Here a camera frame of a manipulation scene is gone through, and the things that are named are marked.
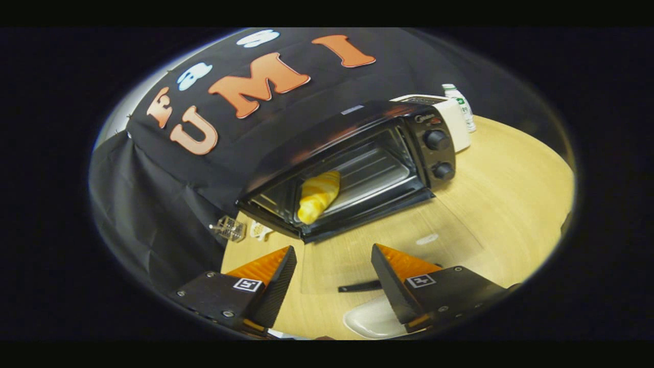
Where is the small green-label bottle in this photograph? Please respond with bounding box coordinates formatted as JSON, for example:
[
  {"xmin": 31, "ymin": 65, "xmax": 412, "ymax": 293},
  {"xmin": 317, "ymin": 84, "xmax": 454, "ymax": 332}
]
[{"xmin": 441, "ymin": 83, "xmax": 477, "ymax": 134}]

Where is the black toaster oven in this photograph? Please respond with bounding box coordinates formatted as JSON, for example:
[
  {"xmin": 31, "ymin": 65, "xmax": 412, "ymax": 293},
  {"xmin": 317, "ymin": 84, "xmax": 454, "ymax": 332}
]
[{"xmin": 236, "ymin": 100, "xmax": 484, "ymax": 295}]

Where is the white oval plate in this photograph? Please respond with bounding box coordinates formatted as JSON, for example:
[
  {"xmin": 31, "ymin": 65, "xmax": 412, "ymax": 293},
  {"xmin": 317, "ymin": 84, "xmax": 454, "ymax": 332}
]
[{"xmin": 343, "ymin": 293, "xmax": 428, "ymax": 340}]

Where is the white patterned coaster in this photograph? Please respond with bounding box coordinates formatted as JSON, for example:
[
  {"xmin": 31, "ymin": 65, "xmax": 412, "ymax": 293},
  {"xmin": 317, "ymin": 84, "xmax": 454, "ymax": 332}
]
[{"xmin": 249, "ymin": 220, "xmax": 274, "ymax": 242}]

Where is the clear glass juicer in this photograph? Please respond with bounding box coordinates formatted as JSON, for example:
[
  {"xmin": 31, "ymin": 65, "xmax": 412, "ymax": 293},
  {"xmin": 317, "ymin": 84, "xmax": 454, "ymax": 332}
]
[{"xmin": 208, "ymin": 215, "xmax": 247, "ymax": 243}]

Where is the white pop-up toaster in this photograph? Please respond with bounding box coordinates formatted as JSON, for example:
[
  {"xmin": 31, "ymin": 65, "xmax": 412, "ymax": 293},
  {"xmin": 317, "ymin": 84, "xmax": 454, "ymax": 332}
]
[{"xmin": 390, "ymin": 94, "xmax": 471, "ymax": 153}]

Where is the golden croissant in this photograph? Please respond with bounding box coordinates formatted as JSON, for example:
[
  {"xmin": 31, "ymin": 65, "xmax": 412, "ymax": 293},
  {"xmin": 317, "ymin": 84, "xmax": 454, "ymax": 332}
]
[{"xmin": 297, "ymin": 170, "xmax": 341, "ymax": 226}]

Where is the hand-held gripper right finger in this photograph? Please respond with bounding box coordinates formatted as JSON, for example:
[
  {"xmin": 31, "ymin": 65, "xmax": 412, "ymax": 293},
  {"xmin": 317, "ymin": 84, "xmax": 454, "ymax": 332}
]
[{"xmin": 370, "ymin": 243, "xmax": 523, "ymax": 333}]

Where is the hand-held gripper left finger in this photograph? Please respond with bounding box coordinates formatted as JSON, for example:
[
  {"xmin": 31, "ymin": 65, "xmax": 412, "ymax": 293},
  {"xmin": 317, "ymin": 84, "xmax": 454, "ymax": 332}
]
[{"xmin": 170, "ymin": 245, "xmax": 298, "ymax": 336}]

